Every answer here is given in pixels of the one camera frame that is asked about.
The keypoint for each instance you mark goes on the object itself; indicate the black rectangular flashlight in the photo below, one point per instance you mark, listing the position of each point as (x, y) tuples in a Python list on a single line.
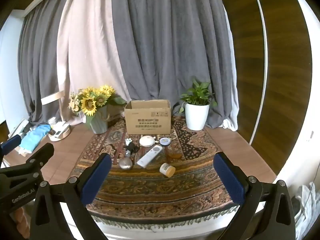
[(132, 148)]

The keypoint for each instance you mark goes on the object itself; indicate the light blue cloth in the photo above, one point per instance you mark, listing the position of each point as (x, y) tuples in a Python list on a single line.
[(35, 136)]

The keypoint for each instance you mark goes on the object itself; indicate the white curved strip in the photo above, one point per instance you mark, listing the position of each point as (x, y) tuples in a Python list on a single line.
[(261, 55)]

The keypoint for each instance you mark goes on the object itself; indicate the white plant pot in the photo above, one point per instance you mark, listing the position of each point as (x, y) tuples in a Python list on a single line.
[(197, 116)]

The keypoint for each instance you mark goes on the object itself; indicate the artificial sunflower bouquet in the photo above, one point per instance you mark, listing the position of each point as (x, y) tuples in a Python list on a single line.
[(91, 100)]

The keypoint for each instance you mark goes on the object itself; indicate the yellow jar with white lid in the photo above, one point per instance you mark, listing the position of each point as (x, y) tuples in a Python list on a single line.
[(167, 169)]

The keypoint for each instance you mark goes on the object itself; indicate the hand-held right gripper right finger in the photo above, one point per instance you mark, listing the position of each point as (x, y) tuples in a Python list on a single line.
[(230, 177)]

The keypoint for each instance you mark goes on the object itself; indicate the grey curtain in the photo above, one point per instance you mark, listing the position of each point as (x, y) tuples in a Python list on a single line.
[(162, 42)]

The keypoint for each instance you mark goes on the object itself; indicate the green leafy plant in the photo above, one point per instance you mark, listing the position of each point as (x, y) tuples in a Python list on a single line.
[(198, 93)]

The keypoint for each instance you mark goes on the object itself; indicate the crumpled white plastic bag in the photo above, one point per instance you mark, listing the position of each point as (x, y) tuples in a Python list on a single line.
[(306, 200)]

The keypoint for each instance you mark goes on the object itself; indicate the pale pink curtain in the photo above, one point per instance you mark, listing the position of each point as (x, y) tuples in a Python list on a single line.
[(87, 42)]

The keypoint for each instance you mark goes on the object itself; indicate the grey ribbed vase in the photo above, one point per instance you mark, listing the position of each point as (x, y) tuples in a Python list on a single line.
[(98, 122)]

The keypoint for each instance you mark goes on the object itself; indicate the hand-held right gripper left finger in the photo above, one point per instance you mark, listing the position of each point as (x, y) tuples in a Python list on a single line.
[(96, 177)]

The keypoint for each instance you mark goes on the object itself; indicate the round white device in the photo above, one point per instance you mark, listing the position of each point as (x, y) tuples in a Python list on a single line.
[(147, 141)]

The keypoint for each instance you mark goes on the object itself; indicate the brown cardboard box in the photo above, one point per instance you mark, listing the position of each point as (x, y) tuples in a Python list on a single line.
[(148, 120)]

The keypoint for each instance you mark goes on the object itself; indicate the small white object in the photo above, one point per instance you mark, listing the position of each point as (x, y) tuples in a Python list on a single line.
[(129, 140)]

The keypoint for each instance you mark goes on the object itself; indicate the white sheer curtain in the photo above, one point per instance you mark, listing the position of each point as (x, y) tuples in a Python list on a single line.
[(232, 100)]

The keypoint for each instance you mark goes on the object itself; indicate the amber transparent object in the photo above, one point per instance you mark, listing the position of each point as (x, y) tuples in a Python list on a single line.
[(174, 155)]

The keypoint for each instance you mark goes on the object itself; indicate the white remote control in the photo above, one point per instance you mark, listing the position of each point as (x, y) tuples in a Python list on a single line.
[(148, 156)]

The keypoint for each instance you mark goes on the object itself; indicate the patterned fringed rug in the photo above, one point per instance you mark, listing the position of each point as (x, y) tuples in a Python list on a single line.
[(150, 190)]

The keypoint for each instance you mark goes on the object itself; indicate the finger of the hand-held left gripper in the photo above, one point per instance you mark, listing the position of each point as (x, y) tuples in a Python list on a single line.
[(10, 143), (40, 155)]

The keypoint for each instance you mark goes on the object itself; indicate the round silver metal object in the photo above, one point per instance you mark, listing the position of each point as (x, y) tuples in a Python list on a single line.
[(125, 163)]

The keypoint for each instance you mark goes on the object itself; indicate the round tin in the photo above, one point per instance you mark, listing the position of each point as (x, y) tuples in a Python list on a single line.
[(165, 141)]

